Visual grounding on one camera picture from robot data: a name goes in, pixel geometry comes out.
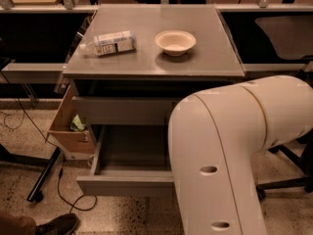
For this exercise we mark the grey drawer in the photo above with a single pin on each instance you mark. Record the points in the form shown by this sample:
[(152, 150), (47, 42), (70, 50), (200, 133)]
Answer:
[(124, 111), (130, 160)]

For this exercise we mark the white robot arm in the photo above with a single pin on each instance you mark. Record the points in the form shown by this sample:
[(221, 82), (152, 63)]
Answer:
[(212, 135)]

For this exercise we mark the grey drawer cabinet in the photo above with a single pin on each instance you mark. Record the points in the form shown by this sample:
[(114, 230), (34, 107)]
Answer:
[(147, 72)]

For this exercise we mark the grey top drawer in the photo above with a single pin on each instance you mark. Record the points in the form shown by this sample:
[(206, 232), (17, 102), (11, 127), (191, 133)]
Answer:
[(124, 111)]

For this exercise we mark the white paper bowl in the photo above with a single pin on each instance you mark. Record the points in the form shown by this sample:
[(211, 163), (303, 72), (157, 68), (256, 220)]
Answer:
[(175, 43)]

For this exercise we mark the plastic water bottle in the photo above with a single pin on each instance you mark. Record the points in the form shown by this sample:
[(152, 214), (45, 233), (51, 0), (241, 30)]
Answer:
[(110, 43)]

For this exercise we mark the green crumpled bag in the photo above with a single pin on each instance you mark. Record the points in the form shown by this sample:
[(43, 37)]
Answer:
[(76, 124)]

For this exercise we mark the cardboard box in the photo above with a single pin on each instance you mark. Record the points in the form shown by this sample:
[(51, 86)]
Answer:
[(77, 145)]

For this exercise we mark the black desk leg left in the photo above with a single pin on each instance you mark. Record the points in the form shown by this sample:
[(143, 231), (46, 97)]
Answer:
[(35, 195)]

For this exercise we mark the black shoe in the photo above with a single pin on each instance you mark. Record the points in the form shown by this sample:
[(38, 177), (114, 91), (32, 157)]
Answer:
[(62, 225)]

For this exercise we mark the black office chair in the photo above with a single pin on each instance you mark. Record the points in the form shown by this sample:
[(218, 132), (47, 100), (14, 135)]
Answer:
[(292, 39)]

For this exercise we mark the brown trouser leg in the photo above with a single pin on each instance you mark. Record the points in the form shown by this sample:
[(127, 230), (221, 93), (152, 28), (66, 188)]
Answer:
[(16, 225)]

